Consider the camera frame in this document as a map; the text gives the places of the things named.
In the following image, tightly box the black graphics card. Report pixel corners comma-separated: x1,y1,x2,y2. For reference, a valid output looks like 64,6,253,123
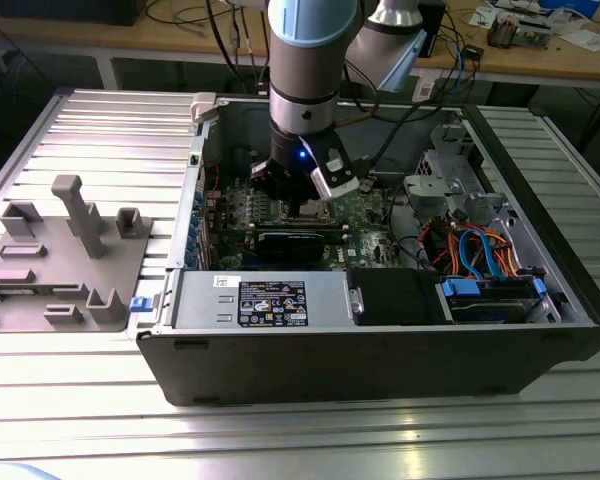
254,229,327,265

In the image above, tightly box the green motherboard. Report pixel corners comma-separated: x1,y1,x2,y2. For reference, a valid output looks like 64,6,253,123
204,172,421,274

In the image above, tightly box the black rating label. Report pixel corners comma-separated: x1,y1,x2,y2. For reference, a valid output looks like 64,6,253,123
237,279,308,328

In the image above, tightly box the grey metal drive cage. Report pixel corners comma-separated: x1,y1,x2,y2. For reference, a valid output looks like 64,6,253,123
402,123,516,229

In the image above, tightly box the grey power supply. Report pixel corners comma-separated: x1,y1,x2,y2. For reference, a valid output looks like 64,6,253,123
172,269,354,331

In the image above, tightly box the pale blue teach pendant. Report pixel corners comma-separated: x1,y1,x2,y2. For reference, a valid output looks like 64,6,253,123
379,28,430,92

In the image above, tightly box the black drive bay box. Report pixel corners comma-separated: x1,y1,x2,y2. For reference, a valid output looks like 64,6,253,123
346,268,454,326

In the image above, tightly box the wooden desk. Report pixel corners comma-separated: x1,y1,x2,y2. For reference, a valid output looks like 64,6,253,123
0,0,600,91

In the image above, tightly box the black PC case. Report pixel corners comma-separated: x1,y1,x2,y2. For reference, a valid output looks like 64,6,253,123
135,92,600,409

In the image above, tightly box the hard disk in blue carrier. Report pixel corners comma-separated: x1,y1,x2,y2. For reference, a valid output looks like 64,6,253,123
439,276,549,325

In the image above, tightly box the copper fin cooler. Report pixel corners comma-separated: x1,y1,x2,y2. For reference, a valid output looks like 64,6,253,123
487,12,519,49

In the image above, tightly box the grey parts rack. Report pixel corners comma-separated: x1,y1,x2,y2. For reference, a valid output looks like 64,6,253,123
0,174,154,334

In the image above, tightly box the pale blue rounded object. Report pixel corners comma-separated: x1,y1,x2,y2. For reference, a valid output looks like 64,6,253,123
0,462,47,480

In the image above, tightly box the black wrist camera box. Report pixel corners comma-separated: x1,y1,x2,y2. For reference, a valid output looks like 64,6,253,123
249,159,281,196

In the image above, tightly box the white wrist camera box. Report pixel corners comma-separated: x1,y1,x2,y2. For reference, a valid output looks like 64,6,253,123
309,159,359,202

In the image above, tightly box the black looped cable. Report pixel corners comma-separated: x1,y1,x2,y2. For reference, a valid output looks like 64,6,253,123
385,179,439,274

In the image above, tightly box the pale case handle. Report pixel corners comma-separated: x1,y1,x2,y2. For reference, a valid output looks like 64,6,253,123
189,93,219,124

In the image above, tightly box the red orange wire bundle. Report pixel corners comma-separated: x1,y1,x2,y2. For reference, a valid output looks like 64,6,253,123
419,218,462,267

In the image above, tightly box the blue flat wire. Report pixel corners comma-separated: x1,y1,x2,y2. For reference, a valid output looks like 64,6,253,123
472,225,501,281
457,227,484,281

